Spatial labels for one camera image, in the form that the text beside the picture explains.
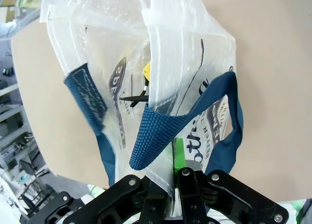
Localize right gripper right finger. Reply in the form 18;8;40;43
172;137;290;224

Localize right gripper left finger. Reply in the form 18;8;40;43
65;174;169;224

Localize clear shopping bag navy handles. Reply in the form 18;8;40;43
39;0;245;203

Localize black office chair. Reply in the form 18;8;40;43
17;159;50;205

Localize white equipment shelf rack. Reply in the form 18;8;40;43
0;82;49;210

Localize brown cardboard box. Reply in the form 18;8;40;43
0;0;25;23

